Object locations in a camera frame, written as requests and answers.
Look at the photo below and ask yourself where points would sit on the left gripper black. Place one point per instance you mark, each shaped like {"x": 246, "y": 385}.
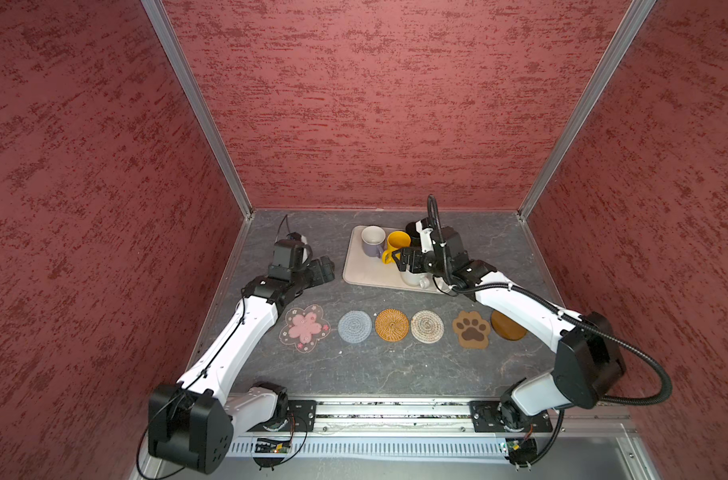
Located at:
{"x": 324, "y": 270}

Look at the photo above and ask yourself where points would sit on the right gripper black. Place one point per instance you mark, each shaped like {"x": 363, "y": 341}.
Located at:
{"x": 415, "y": 253}

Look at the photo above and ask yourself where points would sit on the white mug purple band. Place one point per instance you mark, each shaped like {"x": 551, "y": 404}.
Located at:
{"x": 373, "y": 240}

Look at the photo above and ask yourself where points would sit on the pink flower coaster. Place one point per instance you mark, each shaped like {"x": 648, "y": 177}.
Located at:
{"x": 304, "y": 328}

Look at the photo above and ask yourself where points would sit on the grey round coaster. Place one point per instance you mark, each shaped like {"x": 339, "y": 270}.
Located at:
{"x": 354, "y": 327}

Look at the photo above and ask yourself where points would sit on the brown woven rattan coaster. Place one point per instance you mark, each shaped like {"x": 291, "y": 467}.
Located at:
{"x": 392, "y": 325}

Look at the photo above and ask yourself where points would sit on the beige woven spiral coaster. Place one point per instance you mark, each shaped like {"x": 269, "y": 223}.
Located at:
{"x": 427, "y": 327}

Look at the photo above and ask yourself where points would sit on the brown paw coaster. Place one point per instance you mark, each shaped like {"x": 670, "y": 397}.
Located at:
{"x": 472, "y": 330}

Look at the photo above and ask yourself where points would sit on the brown round wooden coaster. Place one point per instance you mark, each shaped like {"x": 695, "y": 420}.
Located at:
{"x": 506, "y": 328}

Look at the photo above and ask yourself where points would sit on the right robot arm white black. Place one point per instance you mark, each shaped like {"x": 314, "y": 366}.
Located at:
{"x": 588, "y": 356}

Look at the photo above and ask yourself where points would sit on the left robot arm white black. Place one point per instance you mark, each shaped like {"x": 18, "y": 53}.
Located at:
{"x": 192, "y": 422}

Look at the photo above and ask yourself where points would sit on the yellow mug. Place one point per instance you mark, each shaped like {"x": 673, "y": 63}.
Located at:
{"x": 396, "y": 240}

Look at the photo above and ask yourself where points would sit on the white mug centre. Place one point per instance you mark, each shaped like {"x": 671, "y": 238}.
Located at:
{"x": 417, "y": 280}

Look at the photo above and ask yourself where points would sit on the black mug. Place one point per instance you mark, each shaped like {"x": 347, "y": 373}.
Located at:
{"x": 414, "y": 229}

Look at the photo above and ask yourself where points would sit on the beige serving tray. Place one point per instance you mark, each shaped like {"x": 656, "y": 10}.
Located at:
{"x": 361, "y": 270}

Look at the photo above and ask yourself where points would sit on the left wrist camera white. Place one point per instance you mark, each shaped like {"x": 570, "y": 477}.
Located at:
{"x": 291, "y": 253}

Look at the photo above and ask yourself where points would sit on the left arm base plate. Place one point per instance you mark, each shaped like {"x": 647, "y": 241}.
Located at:
{"x": 297, "y": 415}

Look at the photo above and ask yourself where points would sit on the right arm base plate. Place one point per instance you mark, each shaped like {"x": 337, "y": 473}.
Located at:
{"x": 491, "y": 416}

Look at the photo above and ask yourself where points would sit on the aluminium mounting rail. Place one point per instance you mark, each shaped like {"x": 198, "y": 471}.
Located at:
{"x": 379, "y": 416}

